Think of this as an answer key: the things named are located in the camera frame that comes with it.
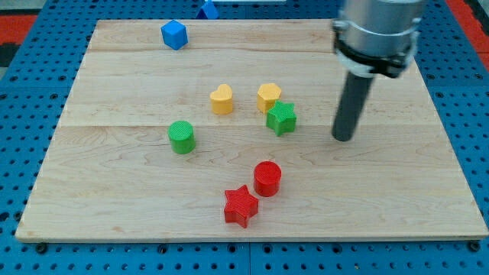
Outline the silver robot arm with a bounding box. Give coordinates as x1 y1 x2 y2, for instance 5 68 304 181
332 0 426 78

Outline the green star block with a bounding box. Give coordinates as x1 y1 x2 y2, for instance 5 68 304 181
266 100 297 136

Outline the red star block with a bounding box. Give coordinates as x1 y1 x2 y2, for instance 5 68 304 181
223 185 259 228

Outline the red cylinder block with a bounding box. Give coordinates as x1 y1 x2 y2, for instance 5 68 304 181
254 161 282 197

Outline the yellow heart block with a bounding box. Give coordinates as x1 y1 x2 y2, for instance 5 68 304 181
209 83 233 115

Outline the yellow hexagon block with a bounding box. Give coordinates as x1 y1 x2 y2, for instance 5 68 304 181
257 82 282 114

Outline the green cylinder block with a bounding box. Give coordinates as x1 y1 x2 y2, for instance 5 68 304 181
167 121 196 154

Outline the wooden board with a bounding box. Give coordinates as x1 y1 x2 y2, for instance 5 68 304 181
16 19 488 243

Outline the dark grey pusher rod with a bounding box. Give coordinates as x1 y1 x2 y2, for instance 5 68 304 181
332 72 374 141

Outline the blue cube block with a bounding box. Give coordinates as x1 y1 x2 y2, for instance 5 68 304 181
160 20 188 50

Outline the blue triangular block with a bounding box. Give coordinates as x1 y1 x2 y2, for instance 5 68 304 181
196 0 219 20

